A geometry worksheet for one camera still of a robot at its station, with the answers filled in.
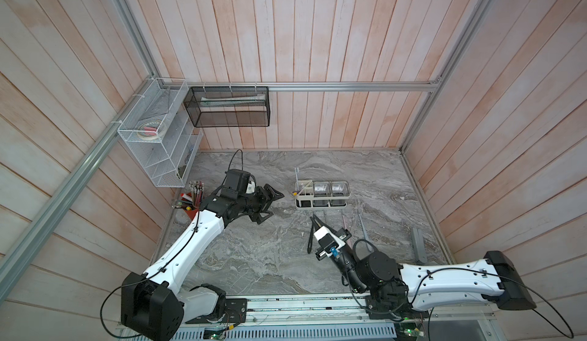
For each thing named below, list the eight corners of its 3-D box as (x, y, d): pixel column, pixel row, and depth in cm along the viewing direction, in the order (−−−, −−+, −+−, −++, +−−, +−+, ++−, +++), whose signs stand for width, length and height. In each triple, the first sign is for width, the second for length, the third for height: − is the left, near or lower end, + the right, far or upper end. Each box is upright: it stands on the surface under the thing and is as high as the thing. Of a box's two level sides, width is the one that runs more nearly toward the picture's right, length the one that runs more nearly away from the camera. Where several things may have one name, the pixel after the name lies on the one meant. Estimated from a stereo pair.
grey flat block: (412, 260, 86) (415, 258, 84) (409, 229, 94) (412, 227, 92) (423, 263, 86) (427, 261, 83) (420, 232, 94) (423, 229, 91)
